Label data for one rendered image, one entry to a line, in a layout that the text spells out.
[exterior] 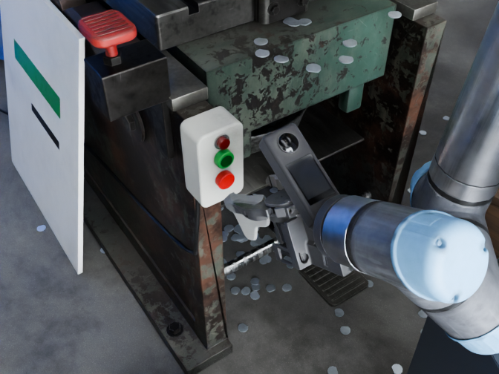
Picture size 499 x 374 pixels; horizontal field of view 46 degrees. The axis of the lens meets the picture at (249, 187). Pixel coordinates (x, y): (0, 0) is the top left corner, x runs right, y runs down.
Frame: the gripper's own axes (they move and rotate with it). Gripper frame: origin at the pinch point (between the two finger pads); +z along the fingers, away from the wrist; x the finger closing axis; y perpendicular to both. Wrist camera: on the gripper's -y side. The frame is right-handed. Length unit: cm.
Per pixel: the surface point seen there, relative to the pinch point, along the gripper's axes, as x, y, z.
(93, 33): -11.4, -24.6, 6.0
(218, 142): -0.7, -6.4, 3.7
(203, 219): -0.8, 8.1, 18.4
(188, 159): -3.7, -4.5, 8.8
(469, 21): 160, 10, 98
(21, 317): -31, 28, 67
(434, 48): 49, -5, 11
